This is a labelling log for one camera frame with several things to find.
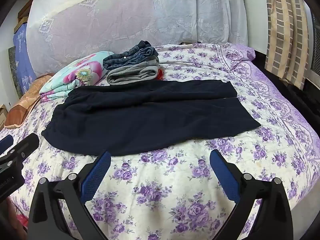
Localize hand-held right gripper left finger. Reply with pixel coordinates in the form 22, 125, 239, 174
27, 151, 112, 240

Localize blue printed box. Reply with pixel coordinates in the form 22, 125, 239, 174
12, 22, 37, 95

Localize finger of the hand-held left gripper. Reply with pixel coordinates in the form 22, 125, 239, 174
0, 134, 14, 155
0, 133, 40, 172

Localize folded floral blanket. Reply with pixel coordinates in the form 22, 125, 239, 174
39, 51, 115, 103

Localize beige striped curtain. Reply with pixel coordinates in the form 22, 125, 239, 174
264, 0, 311, 90

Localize folded grey pants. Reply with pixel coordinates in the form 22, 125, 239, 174
107, 64, 159, 85

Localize white lace cover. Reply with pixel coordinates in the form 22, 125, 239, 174
26, 0, 248, 74

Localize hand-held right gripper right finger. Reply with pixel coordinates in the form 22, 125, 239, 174
209, 149, 294, 240

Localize green framed picture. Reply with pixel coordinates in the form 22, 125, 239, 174
7, 46, 23, 100

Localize cardboard box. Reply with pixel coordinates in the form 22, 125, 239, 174
14, 0, 34, 33

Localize folded blue jeans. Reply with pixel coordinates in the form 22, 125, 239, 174
103, 40, 160, 70

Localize purple floral bedsheet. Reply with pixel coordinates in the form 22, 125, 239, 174
0, 42, 320, 240

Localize wooden nightstand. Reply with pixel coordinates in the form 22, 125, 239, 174
0, 104, 7, 130

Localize orange brown pillow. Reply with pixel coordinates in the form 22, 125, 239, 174
4, 73, 54, 130

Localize dark navy pants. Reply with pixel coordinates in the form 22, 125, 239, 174
41, 79, 262, 157

